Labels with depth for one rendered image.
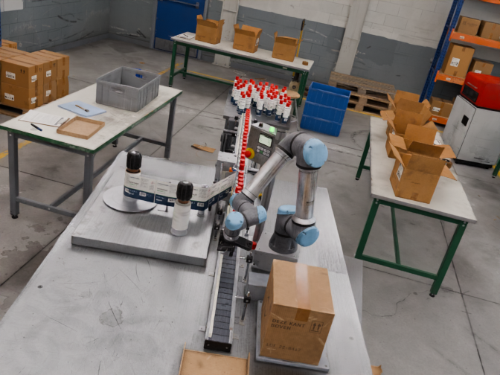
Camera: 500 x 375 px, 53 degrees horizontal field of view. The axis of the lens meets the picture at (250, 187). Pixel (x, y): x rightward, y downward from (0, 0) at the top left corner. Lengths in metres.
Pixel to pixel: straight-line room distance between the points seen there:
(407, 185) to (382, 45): 6.29
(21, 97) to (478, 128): 5.96
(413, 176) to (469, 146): 3.91
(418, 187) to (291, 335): 2.23
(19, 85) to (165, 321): 4.49
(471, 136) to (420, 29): 2.98
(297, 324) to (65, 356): 0.88
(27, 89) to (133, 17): 5.12
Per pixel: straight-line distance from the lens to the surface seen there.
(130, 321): 2.19
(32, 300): 2.30
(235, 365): 2.06
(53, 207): 4.17
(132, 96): 4.49
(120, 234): 2.61
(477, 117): 7.66
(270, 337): 2.03
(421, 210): 4.04
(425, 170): 3.93
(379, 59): 10.05
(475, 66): 9.48
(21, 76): 6.22
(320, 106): 7.36
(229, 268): 2.46
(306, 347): 2.07
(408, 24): 10.00
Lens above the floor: 2.30
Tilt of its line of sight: 26 degrees down
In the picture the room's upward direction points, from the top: 12 degrees clockwise
